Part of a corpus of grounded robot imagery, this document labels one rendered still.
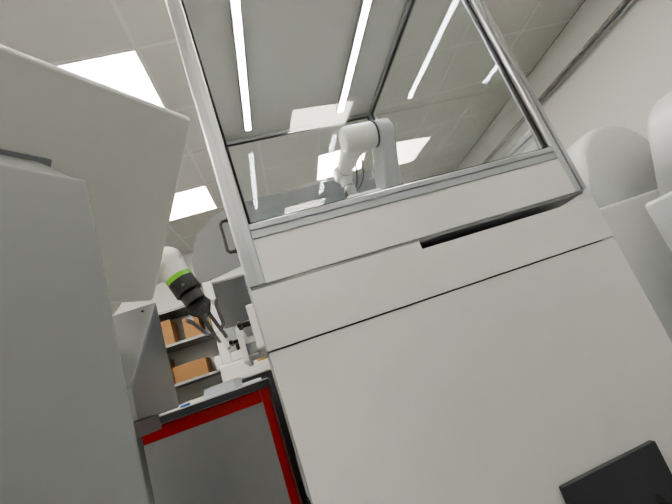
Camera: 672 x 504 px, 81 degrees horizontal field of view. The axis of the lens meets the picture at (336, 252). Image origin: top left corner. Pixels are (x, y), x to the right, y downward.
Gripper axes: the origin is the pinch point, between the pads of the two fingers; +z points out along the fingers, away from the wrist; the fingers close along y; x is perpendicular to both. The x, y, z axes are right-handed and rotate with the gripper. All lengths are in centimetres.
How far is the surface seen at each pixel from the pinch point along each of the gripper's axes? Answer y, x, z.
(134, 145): -9, 89, -17
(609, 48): -369, -79, -17
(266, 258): -20, 55, -1
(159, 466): 39.6, -11.3, 19.4
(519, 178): -87, 55, 21
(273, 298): -15, 55, 7
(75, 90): -7, 97, -22
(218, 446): 21.8, -11.3, 26.6
